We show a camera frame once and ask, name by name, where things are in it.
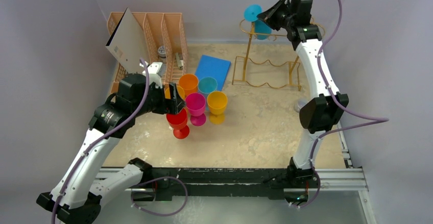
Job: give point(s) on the blue notebook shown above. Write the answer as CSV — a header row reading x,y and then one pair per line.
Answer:
x,y
216,68

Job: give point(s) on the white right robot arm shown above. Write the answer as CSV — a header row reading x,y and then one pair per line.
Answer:
x,y
324,109

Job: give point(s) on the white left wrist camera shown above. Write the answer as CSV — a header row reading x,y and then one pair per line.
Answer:
x,y
154,71

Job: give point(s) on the orange wine glass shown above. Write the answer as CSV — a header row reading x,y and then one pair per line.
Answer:
x,y
189,83

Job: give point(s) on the light blue front wine glass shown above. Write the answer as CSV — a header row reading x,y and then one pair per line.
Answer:
x,y
207,85

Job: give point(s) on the pink plastic file organizer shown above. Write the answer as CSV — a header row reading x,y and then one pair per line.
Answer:
x,y
161,29

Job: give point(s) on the magenta wine glass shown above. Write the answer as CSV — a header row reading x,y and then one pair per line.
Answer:
x,y
196,104

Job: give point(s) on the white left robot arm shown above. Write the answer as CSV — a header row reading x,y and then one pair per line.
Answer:
x,y
76,198

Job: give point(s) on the yellow wine glass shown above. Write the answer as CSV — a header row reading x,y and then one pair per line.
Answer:
x,y
179,89
217,103

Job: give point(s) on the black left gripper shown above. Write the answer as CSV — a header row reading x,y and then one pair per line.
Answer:
x,y
172,105

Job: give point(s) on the yellow front wine glass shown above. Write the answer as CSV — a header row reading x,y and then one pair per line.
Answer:
x,y
179,89

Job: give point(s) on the red wine glass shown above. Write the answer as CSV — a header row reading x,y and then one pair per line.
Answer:
x,y
178,122

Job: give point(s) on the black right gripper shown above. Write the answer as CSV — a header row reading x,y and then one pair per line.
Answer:
x,y
280,13

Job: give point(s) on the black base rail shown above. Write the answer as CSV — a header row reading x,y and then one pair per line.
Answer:
x,y
272,183

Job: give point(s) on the gold metal wine glass rack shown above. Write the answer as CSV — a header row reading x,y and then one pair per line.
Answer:
x,y
266,63

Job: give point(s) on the light blue wine glass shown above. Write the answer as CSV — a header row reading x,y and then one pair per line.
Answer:
x,y
207,85
260,28

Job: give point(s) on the small jar in organizer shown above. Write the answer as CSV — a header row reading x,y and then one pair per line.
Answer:
x,y
161,52

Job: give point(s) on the grey board in organizer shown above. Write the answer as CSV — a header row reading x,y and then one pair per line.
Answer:
x,y
127,42

